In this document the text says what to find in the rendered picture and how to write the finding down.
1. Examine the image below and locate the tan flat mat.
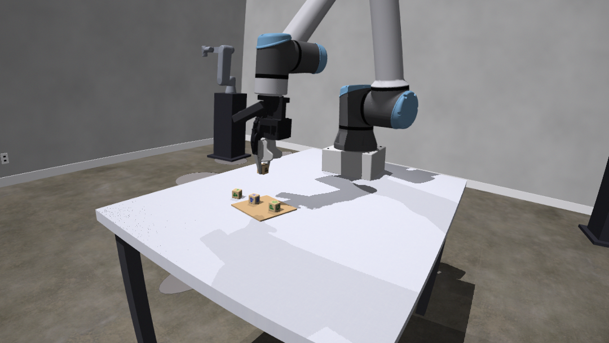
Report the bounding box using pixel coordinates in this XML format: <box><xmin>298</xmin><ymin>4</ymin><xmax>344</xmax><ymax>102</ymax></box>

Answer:
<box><xmin>231</xmin><ymin>195</ymin><xmax>297</xmax><ymax>222</ymax></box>

